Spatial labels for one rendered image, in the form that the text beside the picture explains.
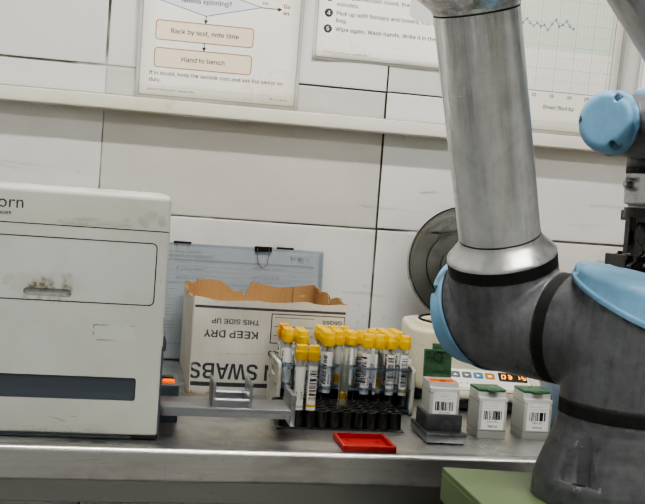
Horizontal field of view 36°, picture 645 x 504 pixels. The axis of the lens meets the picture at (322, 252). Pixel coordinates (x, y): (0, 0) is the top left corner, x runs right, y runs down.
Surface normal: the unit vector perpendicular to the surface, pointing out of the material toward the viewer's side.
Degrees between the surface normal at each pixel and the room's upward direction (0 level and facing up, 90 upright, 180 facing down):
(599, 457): 71
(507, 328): 91
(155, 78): 93
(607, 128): 90
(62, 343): 90
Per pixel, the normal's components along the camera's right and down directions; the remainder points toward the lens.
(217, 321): 0.21, 0.14
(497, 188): -0.07, 0.32
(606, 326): -0.63, -0.04
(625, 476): -0.07, -0.27
